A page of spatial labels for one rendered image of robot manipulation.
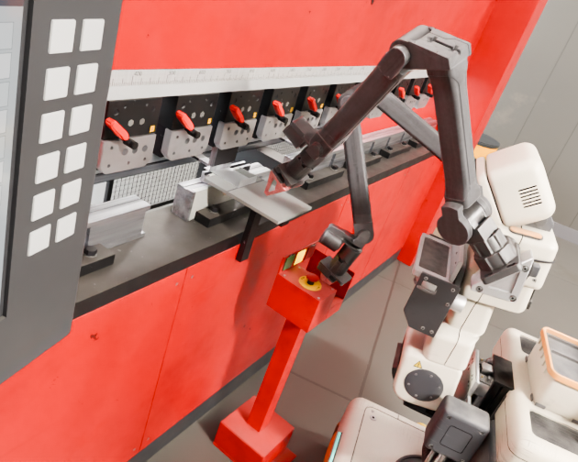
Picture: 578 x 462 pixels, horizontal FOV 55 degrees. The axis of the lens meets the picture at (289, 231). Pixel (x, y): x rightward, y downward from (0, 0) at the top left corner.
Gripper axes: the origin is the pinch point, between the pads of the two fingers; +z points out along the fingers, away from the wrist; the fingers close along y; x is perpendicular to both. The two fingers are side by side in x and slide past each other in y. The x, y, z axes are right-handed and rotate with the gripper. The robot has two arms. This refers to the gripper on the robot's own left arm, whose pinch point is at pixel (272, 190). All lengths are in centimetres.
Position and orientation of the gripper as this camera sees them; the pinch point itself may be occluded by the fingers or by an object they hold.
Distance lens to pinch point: 154.7
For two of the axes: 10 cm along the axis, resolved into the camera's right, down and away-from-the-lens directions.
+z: -6.5, 5.1, 5.7
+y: -5.2, 2.4, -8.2
